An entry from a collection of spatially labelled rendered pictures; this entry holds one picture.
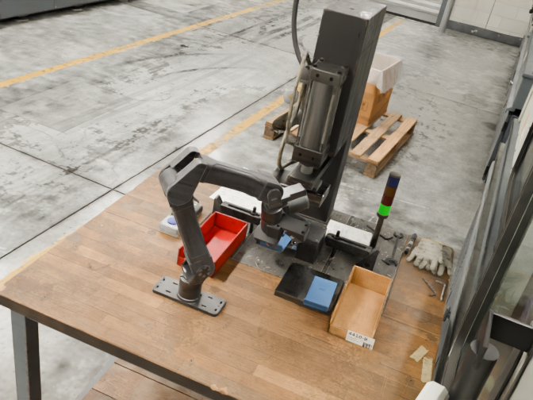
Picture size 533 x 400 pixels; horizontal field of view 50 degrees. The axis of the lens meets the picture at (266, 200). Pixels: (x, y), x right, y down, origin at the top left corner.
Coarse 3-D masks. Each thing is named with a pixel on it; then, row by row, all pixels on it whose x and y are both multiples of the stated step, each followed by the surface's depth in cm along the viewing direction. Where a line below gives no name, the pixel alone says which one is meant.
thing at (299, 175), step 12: (276, 168) 183; (300, 168) 176; (312, 168) 173; (324, 168) 181; (288, 180) 172; (300, 180) 171; (312, 180) 171; (312, 192) 173; (324, 192) 175; (312, 204) 174
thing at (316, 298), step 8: (320, 280) 173; (328, 280) 173; (312, 288) 169; (328, 288) 170; (312, 296) 166; (320, 296) 166; (328, 296) 167; (304, 304) 162; (312, 304) 161; (320, 304) 159; (328, 304) 164
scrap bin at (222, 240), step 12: (216, 216) 189; (228, 216) 188; (204, 228) 183; (216, 228) 191; (228, 228) 190; (240, 228) 188; (216, 240) 184; (228, 240) 186; (240, 240) 185; (180, 252) 170; (216, 252) 179; (228, 252) 176; (180, 264) 171; (216, 264) 167
